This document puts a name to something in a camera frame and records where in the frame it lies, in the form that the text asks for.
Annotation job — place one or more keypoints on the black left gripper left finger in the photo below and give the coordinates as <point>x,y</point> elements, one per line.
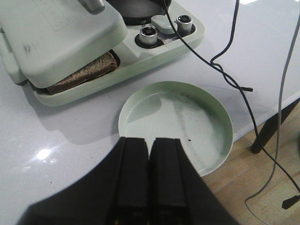
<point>115,192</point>

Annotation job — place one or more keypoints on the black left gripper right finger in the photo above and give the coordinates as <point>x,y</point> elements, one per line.
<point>178,195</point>

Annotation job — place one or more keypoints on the bread slice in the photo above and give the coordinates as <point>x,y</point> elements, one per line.
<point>103,65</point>

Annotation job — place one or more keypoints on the mint green sandwich maker lid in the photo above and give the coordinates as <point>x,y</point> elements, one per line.
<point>45,41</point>

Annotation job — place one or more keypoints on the mint green breakfast maker base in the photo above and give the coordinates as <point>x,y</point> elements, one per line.
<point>135,58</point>

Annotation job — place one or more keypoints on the mint green round plate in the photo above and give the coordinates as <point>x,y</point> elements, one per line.
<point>180,110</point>

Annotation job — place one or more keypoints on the left silver knob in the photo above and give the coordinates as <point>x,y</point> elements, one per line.
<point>148,35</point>

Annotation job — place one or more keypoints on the silver knob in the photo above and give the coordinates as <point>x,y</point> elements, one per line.
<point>148,35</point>
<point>184,23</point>

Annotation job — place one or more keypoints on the right silver knob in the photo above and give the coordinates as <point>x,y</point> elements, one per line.
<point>184,23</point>

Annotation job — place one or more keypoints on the round black frying pan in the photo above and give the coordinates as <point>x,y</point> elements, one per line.
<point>139,12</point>

